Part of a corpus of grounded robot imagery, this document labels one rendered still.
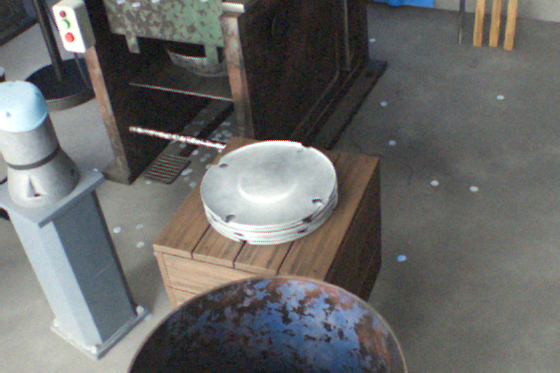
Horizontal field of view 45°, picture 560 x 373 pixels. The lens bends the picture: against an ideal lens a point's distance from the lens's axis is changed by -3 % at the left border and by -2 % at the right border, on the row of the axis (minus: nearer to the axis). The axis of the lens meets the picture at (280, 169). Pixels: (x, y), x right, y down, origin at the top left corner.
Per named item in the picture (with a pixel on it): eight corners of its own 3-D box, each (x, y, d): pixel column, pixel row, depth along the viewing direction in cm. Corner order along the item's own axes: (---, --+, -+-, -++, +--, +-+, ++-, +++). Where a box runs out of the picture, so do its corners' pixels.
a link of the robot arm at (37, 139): (26, 172, 136) (3, 115, 127) (-13, 153, 142) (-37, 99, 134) (71, 140, 143) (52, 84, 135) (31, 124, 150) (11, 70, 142)
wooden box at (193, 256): (333, 388, 152) (323, 281, 131) (183, 348, 166) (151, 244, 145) (382, 264, 181) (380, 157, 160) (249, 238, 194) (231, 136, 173)
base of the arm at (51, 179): (38, 216, 140) (22, 178, 134) (-3, 192, 148) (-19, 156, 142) (93, 176, 149) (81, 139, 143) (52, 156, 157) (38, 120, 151)
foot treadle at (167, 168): (173, 197, 195) (169, 183, 192) (144, 190, 199) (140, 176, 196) (266, 90, 235) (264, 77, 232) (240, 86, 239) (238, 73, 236)
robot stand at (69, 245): (96, 362, 165) (36, 224, 138) (50, 328, 175) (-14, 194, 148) (150, 313, 176) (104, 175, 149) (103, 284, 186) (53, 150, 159)
